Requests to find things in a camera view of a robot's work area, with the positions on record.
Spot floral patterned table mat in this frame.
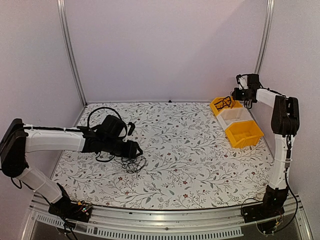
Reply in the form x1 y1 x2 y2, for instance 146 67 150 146
52 102 273 210

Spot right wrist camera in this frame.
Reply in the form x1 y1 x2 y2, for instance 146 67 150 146
235 74 248 90

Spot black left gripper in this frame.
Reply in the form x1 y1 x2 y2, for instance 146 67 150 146
103 137 143 160

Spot thin black cables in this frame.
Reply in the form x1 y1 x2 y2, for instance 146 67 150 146
114 154 148 175

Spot aluminium frame post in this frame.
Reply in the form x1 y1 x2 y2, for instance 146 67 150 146
56 0 88 107
254 0 275 75

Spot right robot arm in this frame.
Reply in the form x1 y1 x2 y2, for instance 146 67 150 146
231 73 300 198

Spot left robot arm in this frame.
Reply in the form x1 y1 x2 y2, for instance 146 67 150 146
0 111 143 217

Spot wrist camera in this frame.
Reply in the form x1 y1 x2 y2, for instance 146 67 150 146
235 74 248 90
127 122 136 136

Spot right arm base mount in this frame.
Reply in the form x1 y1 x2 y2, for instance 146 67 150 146
240 185 289 223

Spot front aluminium rail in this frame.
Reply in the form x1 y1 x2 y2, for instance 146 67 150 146
22 195 315 240

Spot far yellow plastic bin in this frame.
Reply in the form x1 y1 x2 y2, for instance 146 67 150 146
209 96 243 117

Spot near yellow plastic bin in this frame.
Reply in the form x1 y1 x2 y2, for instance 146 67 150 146
225 120 264 149

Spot white translucent plastic bin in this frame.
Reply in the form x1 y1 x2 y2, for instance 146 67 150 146
216 107 252 130

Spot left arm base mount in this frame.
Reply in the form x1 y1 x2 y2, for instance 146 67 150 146
48 190 92 223

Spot round thin black cable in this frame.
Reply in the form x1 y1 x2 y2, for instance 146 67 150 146
219 96 237 110

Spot right aluminium frame post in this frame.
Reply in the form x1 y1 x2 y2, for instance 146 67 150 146
254 0 275 75

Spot yellow plastic bin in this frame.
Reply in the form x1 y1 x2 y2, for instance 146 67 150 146
209 96 243 117
225 120 264 149

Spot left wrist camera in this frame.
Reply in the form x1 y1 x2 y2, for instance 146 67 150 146
127 122 136 136

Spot left aluminium frame post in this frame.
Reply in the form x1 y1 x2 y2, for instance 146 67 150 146
56 0 88 107

